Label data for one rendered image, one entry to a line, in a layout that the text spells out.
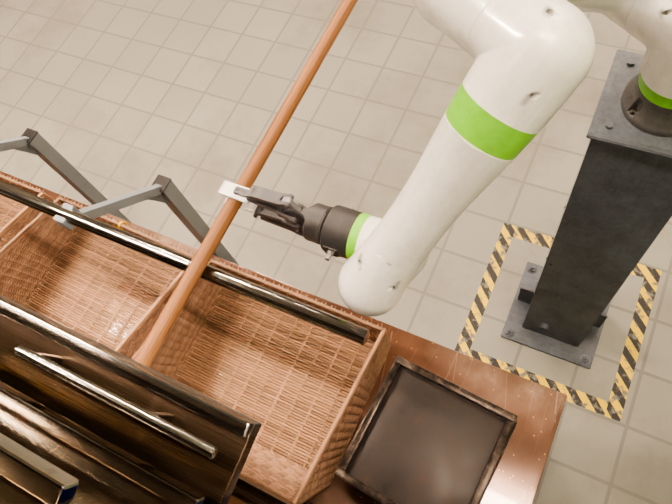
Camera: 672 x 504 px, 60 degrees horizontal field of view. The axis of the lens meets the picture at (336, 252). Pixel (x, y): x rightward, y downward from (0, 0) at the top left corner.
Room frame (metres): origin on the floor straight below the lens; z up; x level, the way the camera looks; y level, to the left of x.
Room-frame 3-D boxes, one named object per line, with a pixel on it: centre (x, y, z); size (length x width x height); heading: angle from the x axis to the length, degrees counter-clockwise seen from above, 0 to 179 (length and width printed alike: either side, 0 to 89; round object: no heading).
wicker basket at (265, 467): (0.50, 0.32, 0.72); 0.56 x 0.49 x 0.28; 44
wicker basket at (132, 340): (0.92, 0.73, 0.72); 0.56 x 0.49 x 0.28; 43
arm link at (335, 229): (0.52, -0.02, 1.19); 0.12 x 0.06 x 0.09; 135
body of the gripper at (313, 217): (0.58, 0.03, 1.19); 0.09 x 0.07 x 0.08; 45
